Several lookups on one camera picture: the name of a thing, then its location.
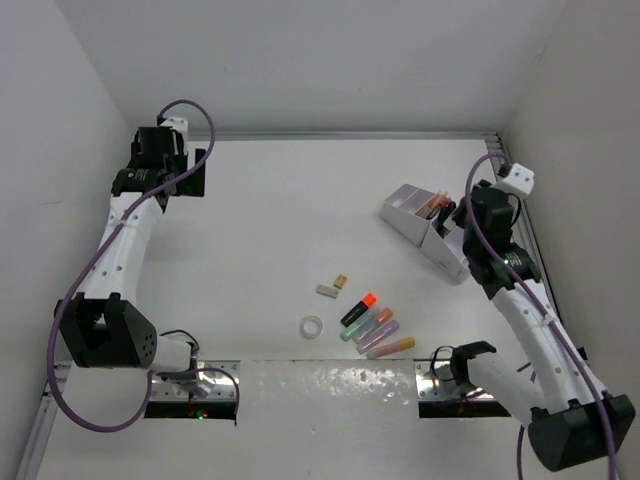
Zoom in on small black scissors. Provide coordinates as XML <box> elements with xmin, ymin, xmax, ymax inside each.
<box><xmin>435</xmin><ymin>201</ymin><xmax>457</xmax><ymax>238</ymax></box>

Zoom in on pink pen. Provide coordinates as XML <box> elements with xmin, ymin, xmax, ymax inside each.
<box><xmin>425</xmin><ymin>197</ymin><xmax>442</xmax><ymax>220</ymax></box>

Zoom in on purple highlighter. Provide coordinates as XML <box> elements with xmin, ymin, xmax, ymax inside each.
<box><xmin>356</xmin><ymin>320</ymin><xmax>399</xmax><ymax>354</ymax></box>

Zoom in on black orange highlighter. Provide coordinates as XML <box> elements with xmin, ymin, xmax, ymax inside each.
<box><xmin>340</xmin><ymin>293</ymin><xmax>377</xmax><ymax>327</ymax></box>

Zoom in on yellow pink highlighter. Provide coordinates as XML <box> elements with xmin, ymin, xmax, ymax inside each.
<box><xmin>366</xmin><ymin>337</ymin><xmax>416</xmax><ymax>359</ymax></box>

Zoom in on orange pastel highlighter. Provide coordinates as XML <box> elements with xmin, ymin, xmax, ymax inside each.
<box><xmin>353</xmin><ymin>307</ymin><xmax>393</xmax><ymax>343</ymax></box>

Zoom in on green highlighter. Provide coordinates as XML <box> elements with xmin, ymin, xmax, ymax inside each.
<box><xmin>340</xmin><ymin>307</ymin><xmax>379</xmax><ymax>342</ymax></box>

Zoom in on tan eraser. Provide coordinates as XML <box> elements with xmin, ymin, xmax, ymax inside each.
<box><xmin>333</xmin><ymin>274</ymin><xmax>347</xmax><ymax>290</ymax></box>

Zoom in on grey eraser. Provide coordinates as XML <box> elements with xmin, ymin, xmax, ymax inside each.
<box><xmin>316</xmin><ymin>284</ymin><xmax>340</xmax><ymax>299</ymax></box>

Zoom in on clear tape roll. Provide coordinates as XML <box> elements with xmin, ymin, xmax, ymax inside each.
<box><xmin>299</xmin><ymin>315</ymin><xmax>323</xmax><ymax>340</ymax></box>

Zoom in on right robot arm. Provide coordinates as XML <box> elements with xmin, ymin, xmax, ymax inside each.
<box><xmin>449</xmin><ymin>181</ymin><xmax>636</xmax><ymax>476</ymax></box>

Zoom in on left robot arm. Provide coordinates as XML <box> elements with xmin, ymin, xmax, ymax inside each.
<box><xmin>60</xmin><ymin>117</ymin><xmax>204</xmax><ymax>373</ymax></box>

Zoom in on white pink compartment organizer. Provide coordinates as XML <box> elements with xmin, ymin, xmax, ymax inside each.
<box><xmin>380</xmin><ymin>184</ymin><xmax>470</xmax><ymax>284</ymax></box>

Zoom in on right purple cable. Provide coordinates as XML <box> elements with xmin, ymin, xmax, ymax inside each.
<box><xmin>464</xmin><ymin>152</ymin><xmax>623</xmax><ymax>480</ymax></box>

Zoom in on purple cable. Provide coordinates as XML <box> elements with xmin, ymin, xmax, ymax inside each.
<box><xmin>47</xmin><ymin>98</ymin><xmax>241</xmax><ymax>431</ymax></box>
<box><xmin>464</xmin><ymin>152</ymin><xmax>623</xmax><ymax>480</ymax></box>

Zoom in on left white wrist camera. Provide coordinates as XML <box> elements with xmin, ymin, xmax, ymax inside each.
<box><xmin>156</xmin><ymin>115</ymin><xmax>189</xmax><ymax>156</ymax></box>

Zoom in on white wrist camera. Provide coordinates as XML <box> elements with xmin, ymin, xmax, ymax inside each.
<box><xmin>156</xmin><ymin>115</ymin><xmax>189</xmax><ymax>156</ymax></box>
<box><xmin>494</xmin><ymin>163</ymin><xmax>535</xmax><ymax>200</ymax></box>

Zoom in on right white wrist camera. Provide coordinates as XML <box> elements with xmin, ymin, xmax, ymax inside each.
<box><xmin>494</xmin><ymin>163</ymin><xmax>535</xmax><ymax>200</ymax></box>

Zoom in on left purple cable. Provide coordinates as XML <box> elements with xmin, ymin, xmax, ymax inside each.
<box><xmin>47</xmin><ymin>98</ymin><xmax>241</xmax><ymax>431</ymax></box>

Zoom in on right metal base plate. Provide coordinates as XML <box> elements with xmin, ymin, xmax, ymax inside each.
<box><xmin>414</xmin><ymin>359</ymin><xmax>495</xmax><ymax>403</ymax></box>

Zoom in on metal base plate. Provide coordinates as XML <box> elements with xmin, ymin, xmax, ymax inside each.
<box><xmin>151</xmin><ymin>360</ymin><xmax>240</xmax><ymax>402</ymax></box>
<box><xmin>414</xmin><ymin>359</ymin><xmax>495</xmax><ymax>403</ymax></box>

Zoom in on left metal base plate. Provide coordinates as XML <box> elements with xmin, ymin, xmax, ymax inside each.
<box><xmin>151</xmin><ymin>360</ymin><xmax>240</xmax><ymax>402</ymax></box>

